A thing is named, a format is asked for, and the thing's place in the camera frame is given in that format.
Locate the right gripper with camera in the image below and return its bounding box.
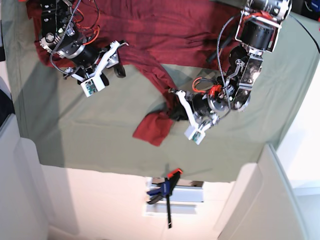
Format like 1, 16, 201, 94
56, 40, 129, 97

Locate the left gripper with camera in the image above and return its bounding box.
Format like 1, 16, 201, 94
168, 87, 228, 145

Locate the red long-sleeve T-shirt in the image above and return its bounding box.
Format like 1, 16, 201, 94
26, 0, 245, 147

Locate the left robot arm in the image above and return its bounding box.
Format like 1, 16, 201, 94
168, 0, 292, 145

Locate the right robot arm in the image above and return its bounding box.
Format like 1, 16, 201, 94
39, 0, 128, 97

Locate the green table cloth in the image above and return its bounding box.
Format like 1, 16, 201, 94
1, 0, 320, 182

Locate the blue black bar clamp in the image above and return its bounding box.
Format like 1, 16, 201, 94
146, 168, 183, 229

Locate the aluminium profile under table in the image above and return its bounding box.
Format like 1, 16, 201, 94
142, 179, 205, 217

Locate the white panel right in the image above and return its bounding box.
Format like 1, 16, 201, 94
213, 144, 312, 240

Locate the white panel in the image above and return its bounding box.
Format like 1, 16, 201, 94
0, 114, 53, 240
213, 144, 312, 240

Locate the white panel left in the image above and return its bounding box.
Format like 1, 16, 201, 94
0, 114, 53, 240

